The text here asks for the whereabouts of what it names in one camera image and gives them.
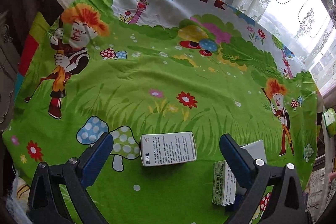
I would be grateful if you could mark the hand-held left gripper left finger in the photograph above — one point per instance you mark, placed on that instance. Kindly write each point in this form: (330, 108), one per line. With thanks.
(95, 161)

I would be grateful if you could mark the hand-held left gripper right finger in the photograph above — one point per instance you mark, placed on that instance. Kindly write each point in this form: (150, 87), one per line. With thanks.
(236, 161)

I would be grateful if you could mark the small white box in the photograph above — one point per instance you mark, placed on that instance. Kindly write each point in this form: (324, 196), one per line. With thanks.
(256, 150)

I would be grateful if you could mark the white box green print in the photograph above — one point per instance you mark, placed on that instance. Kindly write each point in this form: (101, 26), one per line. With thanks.
(223, 184)

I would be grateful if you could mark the white medicine box with barcode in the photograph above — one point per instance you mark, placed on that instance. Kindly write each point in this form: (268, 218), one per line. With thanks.
(168, 149)

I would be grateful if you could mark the striped plush cushion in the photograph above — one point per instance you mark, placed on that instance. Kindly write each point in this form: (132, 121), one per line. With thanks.
(22, 190)

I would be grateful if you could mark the green tissue pack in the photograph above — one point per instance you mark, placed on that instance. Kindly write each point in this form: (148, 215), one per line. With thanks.
(330, 121)

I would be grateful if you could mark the green cartoon printed bedsheet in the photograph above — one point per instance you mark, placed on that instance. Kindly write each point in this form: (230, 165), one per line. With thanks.
(157, 69)

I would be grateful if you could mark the white ornate dresser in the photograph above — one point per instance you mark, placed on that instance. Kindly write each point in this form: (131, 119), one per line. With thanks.
(6, 64)

